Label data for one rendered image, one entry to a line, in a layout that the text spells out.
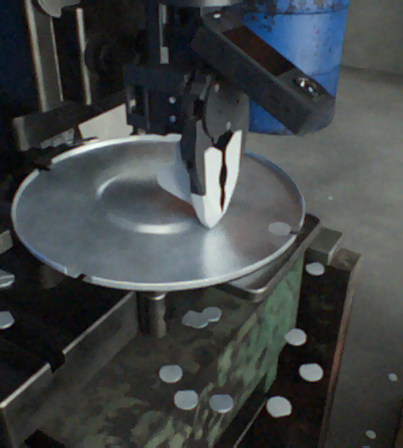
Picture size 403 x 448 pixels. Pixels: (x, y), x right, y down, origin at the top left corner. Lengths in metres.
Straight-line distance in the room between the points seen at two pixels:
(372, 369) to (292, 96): 1.18
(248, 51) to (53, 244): 0.24
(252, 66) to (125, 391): 0.32
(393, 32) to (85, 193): 3.41
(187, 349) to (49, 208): 0.20
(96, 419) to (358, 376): 1.03
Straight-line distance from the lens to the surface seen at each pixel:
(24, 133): 0.51
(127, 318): 0.58
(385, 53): 3.91
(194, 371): 0.57
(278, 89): 0.40
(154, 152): 0.65
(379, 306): 1.71
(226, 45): 0.42
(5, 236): 0.60
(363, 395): 1.45
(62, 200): 0.57
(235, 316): 0.63
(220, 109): 0.45
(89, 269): 0.47
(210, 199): 0.47
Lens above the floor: 1.06
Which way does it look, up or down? 33 degrees down
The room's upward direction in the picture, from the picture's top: straight up
